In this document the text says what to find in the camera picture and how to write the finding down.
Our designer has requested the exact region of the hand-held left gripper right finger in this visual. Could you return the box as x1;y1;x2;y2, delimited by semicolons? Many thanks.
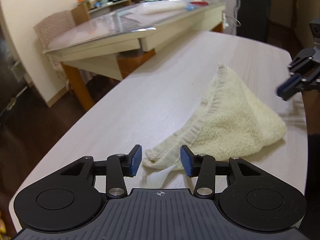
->
180;145;262;198

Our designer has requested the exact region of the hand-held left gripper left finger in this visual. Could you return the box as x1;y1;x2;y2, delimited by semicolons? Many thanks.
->
59;144;142;198

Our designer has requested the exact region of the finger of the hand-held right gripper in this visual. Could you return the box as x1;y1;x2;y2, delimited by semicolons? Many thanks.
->
276;66;320;102
287;48;317;73

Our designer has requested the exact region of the pale yellow towel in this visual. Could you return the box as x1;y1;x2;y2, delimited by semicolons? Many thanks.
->
142;62;287;170

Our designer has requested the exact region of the orange stool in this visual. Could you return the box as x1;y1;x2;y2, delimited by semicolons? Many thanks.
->
117;50;156;79

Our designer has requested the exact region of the cream dining table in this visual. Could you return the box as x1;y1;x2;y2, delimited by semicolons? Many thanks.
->
41;1;227;110

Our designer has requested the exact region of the clear plastic table cover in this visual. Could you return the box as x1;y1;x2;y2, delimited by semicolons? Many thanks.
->
42;2;225;53

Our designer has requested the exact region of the quilted beige chair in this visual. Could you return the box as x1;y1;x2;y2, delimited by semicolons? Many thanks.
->
34;10;75;50

